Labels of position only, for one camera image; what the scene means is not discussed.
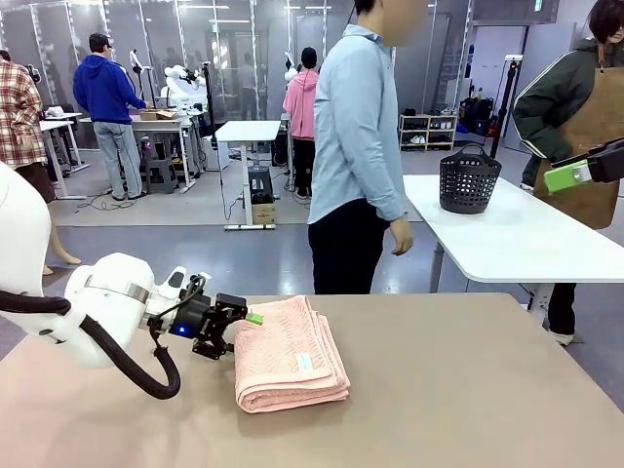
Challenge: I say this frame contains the mannequin in plaid shirt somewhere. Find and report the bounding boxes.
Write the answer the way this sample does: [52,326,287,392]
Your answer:
[0,48,82,277]

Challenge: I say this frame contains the person in light blue shirt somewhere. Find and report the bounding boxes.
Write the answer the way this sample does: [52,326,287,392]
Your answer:
[307,0,416,295]

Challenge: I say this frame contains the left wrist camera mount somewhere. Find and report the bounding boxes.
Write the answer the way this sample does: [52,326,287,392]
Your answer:
[186,272,214,300]

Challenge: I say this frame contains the white standing desk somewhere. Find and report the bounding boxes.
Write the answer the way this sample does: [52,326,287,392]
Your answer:
[214,120,284,231]

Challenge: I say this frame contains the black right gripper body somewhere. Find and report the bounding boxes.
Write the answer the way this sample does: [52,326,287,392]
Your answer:
[586,137,624,184]

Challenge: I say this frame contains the small cardboard box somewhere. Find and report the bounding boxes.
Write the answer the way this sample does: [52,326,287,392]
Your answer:
[252,202,278,226]

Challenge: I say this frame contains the person in pink hoodie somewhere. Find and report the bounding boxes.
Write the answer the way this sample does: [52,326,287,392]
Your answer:
[282,46,322,200]

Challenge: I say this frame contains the black stool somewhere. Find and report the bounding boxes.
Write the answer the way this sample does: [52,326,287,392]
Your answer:
[247,165,276,204]

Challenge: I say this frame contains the blue-shirt person's right hand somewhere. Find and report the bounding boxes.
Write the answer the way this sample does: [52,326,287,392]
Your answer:
[389,215,416,257]

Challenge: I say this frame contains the dark perforated laundry basket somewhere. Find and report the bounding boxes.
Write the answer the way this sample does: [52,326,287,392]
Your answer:
[439,143,504,215]

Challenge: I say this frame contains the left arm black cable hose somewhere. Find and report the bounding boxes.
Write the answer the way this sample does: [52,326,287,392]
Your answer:
[0,289,182,402]

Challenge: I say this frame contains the grey workbench desk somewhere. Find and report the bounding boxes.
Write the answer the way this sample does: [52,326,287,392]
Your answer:
[80,114,207,194]

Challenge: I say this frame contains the pink towel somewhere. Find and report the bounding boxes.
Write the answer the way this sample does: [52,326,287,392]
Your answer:
[233,293,353,415]

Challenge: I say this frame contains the large white table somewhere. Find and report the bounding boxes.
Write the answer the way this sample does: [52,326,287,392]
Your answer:
[402,174,624,324]

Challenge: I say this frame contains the black floor cable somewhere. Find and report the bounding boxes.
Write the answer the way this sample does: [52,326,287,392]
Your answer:
[75,192,136,213]

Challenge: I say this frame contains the person in brown apron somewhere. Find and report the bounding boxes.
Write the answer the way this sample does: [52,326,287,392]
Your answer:
[511,0,624,346]

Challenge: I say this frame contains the black camera pole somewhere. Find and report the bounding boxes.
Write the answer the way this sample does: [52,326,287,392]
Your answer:
[201,60,218,148]

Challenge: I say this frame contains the grey step stool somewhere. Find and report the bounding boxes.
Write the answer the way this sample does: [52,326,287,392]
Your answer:
[141,155,177,195]

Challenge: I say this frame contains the person in blue hoodie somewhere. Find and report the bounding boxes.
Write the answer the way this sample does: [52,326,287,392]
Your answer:
[72,32,148,202]

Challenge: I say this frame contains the tripod with white device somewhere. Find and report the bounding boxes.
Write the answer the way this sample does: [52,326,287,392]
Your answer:
[128,48,149,111]

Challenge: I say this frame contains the black equipment cases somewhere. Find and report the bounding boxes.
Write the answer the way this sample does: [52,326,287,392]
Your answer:
[460,96,496,137]

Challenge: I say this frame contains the wooden shoe rack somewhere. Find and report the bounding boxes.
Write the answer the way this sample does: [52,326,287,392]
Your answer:
[398,112,460,152]

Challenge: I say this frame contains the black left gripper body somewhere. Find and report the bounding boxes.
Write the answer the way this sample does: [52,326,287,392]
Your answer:
[169,296,223,343]

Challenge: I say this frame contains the blue-shirt person's right forearm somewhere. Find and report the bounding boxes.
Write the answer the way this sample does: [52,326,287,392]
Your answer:
[363,155,410,224]

